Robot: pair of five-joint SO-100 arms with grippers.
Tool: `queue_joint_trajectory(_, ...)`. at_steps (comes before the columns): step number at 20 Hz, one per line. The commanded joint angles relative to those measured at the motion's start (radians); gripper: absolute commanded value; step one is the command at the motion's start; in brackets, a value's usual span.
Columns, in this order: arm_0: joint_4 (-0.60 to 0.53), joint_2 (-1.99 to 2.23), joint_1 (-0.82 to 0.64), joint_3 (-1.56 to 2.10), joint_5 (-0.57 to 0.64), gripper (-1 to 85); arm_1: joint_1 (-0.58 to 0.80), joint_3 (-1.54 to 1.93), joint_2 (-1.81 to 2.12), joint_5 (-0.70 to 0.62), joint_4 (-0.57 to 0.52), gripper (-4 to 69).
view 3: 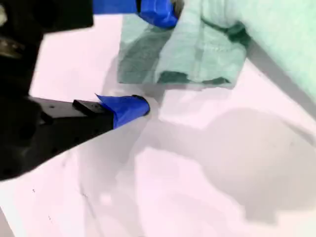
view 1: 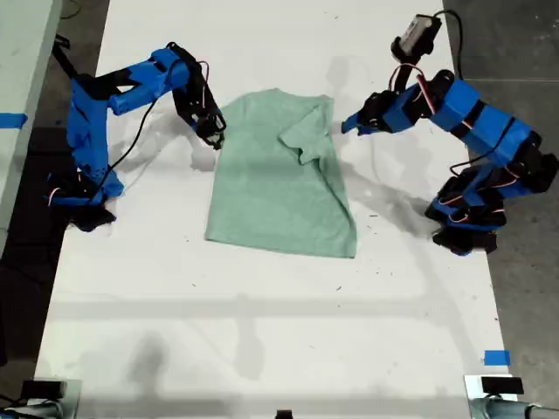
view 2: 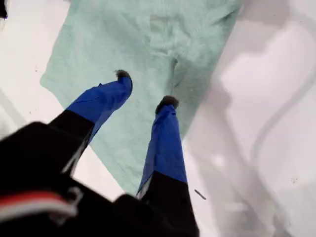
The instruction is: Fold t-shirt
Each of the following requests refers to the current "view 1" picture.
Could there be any small black box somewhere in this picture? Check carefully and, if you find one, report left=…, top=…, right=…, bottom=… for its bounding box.
left=20, top=380, right=66, bottom=399
left=480, top=377, right=524, bottom=394

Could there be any grey metal pipe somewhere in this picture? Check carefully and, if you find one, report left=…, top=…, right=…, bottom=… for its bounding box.
left=469, top=396, right=559, bottom=419

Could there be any long blue tape strip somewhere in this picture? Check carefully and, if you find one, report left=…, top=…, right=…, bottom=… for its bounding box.
left=0, top=112, right=29, bottom=129

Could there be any camera black stalk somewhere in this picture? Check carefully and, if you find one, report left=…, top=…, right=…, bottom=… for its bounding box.
left=395, top=56, right=417, bottom=95

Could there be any white plate under box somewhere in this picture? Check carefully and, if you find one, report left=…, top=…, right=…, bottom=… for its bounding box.
left=463, top=374, right=528, bottom=401

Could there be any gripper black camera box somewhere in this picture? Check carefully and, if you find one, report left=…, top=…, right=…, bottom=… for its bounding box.
left=390, top=13, right=442, bottom=60
left=195, top=111, right=229, bottom=152

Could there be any pale grey side table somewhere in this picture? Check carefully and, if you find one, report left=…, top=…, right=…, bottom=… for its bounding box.
left=0, top=0, right=65, bottom=250

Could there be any square blue tape patch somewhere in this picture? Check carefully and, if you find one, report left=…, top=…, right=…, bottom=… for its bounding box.
left=483, top=349, right=511, bottom=367

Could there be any camera black cable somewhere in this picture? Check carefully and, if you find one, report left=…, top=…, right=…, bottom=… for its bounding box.
left=106, top=58, right=184, bottom=172
left=431, top=9, right=465, bottom=79

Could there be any pale green t-shirt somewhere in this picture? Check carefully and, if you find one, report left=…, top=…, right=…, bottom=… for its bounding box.
left=204, top=87, right=358, bottom=259

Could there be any black tripod leg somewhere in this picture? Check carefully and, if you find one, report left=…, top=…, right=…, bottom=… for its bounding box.
left=51, top=37, right=88, bottom=88

